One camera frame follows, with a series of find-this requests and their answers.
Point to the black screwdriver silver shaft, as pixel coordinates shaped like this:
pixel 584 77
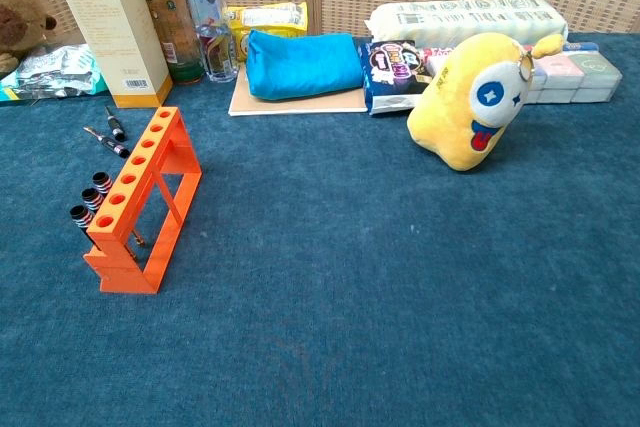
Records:
pixel 117 129

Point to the black screwdriver copper tip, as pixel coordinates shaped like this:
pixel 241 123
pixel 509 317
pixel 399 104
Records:
pixel 112 145

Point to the orange screwdriver rack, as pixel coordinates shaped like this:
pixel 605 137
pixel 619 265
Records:
pixel 150 167

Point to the tan flat board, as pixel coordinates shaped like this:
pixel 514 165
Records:
pixel 300 104

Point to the blue carpet table cover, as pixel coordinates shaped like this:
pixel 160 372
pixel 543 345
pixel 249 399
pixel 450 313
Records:
pixel 350 272

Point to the blue cloth pouch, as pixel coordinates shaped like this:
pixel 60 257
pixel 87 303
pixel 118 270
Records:
pixel 300 64

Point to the dark purple pad pack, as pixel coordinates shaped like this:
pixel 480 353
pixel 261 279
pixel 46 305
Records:
pixel 392 67

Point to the yellow plush toy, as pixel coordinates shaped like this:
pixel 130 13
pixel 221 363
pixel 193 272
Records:
pixel 450 117

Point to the yellow snack bag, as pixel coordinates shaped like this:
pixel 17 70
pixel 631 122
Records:
pixel 270 17

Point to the white paper roll pack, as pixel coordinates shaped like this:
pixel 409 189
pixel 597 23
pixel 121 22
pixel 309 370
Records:
pixel 450 19

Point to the clear water bottle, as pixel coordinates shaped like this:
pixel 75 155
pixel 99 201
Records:
pixel 207 7

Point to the green tea bottle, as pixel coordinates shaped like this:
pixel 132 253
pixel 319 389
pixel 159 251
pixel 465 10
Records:
pixel 172 22

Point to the beige yellow carton box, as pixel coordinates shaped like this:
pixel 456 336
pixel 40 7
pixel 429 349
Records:
pixel 115 32

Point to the wet wipes pack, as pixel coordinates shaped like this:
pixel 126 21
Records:
pixel 65 72

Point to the pastel tissue pack bundle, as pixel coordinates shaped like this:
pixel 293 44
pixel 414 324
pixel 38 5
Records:
pixel 585 77

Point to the brown capybara plush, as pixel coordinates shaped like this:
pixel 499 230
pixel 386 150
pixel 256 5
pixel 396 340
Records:
pixel 20 22

